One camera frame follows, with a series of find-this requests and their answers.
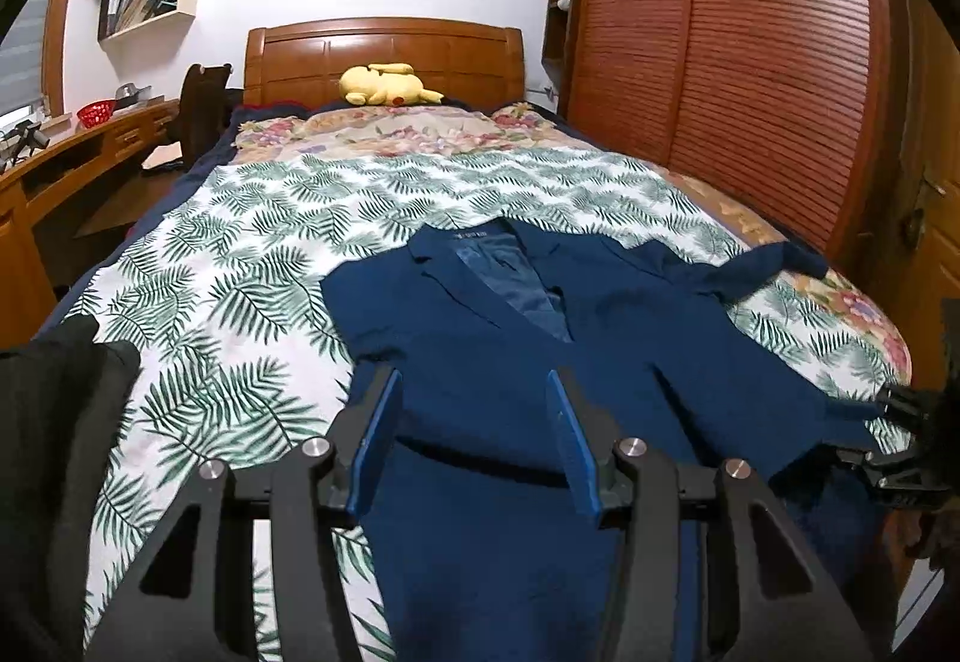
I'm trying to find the wooden louvered wardrobe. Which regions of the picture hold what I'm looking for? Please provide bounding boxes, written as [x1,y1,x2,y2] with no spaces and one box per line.
[540,0,912,273]

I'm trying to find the window blinds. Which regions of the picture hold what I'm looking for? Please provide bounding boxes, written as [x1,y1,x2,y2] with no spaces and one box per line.
[0,0,65,123]

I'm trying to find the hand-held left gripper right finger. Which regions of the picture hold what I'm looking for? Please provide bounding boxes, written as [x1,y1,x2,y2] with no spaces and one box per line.
[546,368,877,662]

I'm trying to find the wooden desk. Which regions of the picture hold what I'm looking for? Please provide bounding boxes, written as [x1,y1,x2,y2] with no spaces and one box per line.
[0,99,185,333]

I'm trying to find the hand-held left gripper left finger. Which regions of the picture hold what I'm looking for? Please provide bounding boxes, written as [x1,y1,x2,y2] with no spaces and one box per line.
[84,364,406,662]

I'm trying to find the wooden bed headboard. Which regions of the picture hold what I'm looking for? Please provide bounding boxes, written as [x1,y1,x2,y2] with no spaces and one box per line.
[242,17,526,108]

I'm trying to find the dark chair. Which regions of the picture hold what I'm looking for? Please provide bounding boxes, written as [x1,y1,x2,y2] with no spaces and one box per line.
[142,63,241,172]

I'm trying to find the yellow plush toy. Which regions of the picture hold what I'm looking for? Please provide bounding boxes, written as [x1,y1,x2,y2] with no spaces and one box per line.
[339,62,445,108]

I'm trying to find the small black tripod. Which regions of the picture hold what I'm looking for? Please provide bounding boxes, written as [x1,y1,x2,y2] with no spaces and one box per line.
[0,122,50,169]

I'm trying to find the light wooden door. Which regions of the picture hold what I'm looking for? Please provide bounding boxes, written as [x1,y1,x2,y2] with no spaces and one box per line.
[885,0,960,363]

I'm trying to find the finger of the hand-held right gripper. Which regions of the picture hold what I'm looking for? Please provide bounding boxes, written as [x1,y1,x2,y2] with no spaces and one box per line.
[832,446,940,510]
[874,383,943,427]

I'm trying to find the metal door handle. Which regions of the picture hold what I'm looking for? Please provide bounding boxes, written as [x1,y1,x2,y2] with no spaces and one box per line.
[910,176,948,241]

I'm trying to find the navy blue suit jacket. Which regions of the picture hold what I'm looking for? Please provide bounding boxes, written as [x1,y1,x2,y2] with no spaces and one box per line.
[319,217,897,662]

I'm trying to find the leaf print bed sheet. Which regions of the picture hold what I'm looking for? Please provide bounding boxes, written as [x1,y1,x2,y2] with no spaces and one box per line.
[79,152,912,662]

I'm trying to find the black cloth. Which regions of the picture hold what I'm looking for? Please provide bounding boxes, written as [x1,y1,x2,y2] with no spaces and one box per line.
[0,315,143,662]

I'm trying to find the floral quilt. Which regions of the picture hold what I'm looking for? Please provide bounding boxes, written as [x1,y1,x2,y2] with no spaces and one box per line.
[232,103,914,400]

